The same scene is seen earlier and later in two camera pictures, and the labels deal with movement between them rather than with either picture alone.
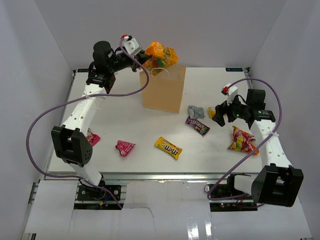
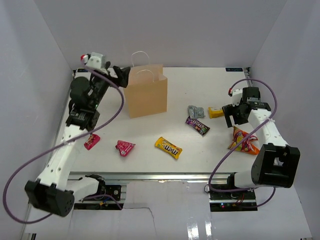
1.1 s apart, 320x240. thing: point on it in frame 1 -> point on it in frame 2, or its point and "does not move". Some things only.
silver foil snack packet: [196, 112] does not move
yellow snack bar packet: [211, 112] does not move
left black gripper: [140, 56] -> [122, 80]
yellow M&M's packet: [167, 146] does not move
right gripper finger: [220, 109] -> [227, 114]
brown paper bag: [165, 90] -> [147, 94]
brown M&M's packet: [199, 127] does not move
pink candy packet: [124, 147] does not move
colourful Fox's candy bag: [243, 141] does not move
